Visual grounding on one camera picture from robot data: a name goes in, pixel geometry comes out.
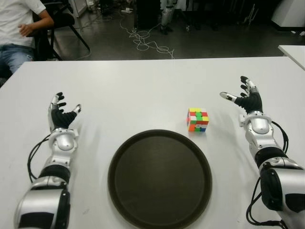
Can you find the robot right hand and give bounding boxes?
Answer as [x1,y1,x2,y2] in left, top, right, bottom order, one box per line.
[219,75,264,115]

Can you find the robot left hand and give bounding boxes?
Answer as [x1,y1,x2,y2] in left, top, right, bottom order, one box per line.
[47,92,81,131]

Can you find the multicoloured Rubik's cube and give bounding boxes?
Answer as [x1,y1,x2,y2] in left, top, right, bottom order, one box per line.
[185,107,210,133]

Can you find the dark brown round plate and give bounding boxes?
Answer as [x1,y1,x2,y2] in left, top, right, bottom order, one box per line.
[107,129,213,229]

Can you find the white side table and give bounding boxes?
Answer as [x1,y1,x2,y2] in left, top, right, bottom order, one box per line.
[278,44,305,71]

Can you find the grey folding stand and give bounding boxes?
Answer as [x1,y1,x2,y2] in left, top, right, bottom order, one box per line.
[243,2,259,24]

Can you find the white cabinet with dark base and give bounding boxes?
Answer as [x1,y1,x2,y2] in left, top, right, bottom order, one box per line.
[271,0,305,31]

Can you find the black office chair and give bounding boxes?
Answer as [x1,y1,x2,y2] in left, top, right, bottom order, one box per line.
[32,0,91,62]

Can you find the seated person in white shirt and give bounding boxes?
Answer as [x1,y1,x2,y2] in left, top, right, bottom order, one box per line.
[0,0,55,74]

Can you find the white framed glass cabinet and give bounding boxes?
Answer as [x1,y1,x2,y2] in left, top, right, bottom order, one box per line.
[71,0,88,17]

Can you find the black cabinet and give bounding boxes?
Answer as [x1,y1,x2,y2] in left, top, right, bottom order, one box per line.
[135,0,163,29]

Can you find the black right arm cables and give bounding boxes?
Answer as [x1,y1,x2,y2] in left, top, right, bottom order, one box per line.
[246,121,290,227]

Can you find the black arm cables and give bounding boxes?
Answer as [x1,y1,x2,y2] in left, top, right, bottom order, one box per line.
[27,133,52,184]
[246,121,290,227]

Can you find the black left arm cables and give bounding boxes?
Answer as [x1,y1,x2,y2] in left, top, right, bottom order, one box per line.
[27,133,52,184]

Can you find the tangled white floor cable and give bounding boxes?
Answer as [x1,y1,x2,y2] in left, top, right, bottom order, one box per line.
[119,16,176,59]

